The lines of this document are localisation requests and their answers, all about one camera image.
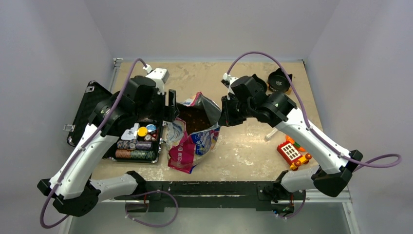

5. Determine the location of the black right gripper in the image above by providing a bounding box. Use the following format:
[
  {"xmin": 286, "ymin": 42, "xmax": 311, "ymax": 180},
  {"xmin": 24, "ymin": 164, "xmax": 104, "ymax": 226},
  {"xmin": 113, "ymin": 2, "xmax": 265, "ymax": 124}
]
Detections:
[{"xmin": 219, "ymin": 94, "xmax": 255, "ymax": 126}]

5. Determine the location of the pink pet food bag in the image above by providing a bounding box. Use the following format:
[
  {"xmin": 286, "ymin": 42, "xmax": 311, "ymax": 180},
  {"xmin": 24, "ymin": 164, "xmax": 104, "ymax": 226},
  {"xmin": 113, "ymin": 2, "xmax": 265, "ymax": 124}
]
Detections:
[{"xmin": 165, "ymin": 92, "xmax": 221, "ymax": 174}]

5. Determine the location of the clear plastic scoop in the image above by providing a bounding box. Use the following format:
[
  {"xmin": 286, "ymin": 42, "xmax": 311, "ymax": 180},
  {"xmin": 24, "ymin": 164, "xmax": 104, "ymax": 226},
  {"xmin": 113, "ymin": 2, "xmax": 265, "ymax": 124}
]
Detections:
[{"xmin": 264, "ymin": 128, "xmax": 278, "ymax": 141}]

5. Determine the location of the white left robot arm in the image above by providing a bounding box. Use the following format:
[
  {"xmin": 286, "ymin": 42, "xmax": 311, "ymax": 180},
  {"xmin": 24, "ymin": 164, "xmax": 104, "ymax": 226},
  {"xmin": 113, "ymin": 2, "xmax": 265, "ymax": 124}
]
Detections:
[{"xmin": 38, "ymin": 76, "xmax": 179, "ymax": 217}]

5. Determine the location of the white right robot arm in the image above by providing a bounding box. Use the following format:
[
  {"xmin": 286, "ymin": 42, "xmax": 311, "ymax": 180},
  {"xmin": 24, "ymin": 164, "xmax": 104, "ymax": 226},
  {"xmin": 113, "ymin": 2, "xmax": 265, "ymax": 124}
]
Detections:
[{"xmin": 218, "ymin": 74, "xmax": 363, "ymax": 198}]

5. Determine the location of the blue dealer chip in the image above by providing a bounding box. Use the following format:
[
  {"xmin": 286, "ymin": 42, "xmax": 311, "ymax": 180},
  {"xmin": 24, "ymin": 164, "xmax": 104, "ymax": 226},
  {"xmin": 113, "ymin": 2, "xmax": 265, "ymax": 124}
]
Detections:
[{"xmin": 146, "ymin": 124, "xmax": 157, "ymax": 132}]

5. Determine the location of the yellow poker chip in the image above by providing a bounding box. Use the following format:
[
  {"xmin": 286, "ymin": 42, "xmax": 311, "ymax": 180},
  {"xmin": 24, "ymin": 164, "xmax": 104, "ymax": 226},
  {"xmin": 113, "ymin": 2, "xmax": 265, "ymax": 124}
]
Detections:
[{"xmin": 137, "ymin": 127, "xmax": 149, "ymax": 137}]

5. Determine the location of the black poker chip case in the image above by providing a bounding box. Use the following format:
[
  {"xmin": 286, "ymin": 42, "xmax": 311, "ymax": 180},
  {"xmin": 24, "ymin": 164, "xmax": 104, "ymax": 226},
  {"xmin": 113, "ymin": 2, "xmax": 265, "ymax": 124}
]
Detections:
[{"xmin": 67, "ymin": 77, "xmax": 163, "ymax": 163}]

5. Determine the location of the black cat bowl left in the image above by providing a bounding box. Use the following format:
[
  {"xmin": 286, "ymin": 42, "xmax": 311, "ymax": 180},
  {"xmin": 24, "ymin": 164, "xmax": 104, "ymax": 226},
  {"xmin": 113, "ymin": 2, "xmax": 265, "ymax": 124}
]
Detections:
[{"xmin": 252, "ymin": 74, "xmax": 268, "ymax": 92}]

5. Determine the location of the black cat bowl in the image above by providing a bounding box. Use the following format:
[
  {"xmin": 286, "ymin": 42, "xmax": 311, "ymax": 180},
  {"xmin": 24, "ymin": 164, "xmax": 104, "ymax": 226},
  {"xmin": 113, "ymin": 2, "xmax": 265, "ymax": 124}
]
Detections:
[
  {"xmin": 267, "ymin": 68, "xmax": 291, "ymax": 93},
  {"xmin": 252, "ymin": 74, "xmax": 268, "ymax": 92}
]

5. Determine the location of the black cat bowl right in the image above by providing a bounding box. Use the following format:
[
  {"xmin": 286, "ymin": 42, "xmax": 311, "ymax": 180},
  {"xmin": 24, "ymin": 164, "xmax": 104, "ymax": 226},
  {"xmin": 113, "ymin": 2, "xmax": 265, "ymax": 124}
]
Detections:
[{"xmin": 267, "ymin": 68, "xmax": 291, "ymax": 93}]

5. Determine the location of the red toy brick bus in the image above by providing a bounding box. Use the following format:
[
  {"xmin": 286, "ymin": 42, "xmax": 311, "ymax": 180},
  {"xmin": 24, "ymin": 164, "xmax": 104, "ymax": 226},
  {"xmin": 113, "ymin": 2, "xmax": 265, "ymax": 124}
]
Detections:
[{"xmin": 277, "ymin": 135, "xmax": 312, "ymax": 171}]

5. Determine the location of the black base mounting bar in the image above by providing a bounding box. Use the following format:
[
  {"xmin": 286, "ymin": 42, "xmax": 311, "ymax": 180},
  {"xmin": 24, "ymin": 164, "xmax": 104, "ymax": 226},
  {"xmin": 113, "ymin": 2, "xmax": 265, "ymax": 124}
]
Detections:
[{"xmin": 115, "ymin": 181, "xmax": 305, "ymax": 212}]

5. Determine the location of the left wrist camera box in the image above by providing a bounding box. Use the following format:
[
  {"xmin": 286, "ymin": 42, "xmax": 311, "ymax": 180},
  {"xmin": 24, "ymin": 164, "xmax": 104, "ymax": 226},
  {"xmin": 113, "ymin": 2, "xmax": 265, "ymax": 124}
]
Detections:
[{"xmin": 146, "ymin": 68, "xmax": 169, "ymax": 95}]

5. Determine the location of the aluminium corner rail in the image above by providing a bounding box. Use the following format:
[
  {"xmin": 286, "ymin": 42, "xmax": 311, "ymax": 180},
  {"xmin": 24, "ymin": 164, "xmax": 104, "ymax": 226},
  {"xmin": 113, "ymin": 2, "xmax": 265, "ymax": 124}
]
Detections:
[{"xmin": 108, "ymin": 58, "xmax": 124, "ymax": 92}]

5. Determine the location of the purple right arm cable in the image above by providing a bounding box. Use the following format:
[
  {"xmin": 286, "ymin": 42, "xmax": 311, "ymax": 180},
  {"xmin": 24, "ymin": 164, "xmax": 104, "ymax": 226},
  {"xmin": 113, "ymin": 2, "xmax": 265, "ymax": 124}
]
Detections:
[{"xmin": 226, "ymin": 51, "xmax": 402, "ymax": 169}]

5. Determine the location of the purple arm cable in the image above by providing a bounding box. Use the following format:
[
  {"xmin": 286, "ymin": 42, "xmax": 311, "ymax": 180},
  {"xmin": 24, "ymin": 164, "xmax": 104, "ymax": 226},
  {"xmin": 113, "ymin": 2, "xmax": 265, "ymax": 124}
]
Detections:
[
  {"xmin": 39, "ymin": 58, "xmax": 152, "ymax": 229},
  {"xmin": 226, "ymin": 51, "xmax": 402, "ymax": 169}
]

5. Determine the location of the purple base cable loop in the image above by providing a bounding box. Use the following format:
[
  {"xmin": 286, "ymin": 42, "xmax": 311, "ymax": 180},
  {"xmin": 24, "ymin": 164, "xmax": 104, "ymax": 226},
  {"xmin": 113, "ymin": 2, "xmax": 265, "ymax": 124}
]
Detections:
[{"xmin": 125, "ymin": 190, "xmax": 179, "ymax": 228}]

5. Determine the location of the aluminium front rail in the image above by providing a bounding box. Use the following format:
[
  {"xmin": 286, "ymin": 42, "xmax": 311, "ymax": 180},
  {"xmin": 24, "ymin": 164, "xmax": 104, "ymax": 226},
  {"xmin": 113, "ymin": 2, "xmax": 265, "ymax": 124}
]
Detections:
[{"xmin": 54, "ymin": 172, "xmax": 347, "ymax": 234}]

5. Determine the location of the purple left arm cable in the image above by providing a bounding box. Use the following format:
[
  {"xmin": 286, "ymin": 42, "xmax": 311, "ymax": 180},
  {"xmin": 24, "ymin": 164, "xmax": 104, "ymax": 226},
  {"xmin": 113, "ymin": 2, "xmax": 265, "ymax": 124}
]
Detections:
[{"xmin": 39, "ymin": 58, "xmax": 152, "ymax": 229}]

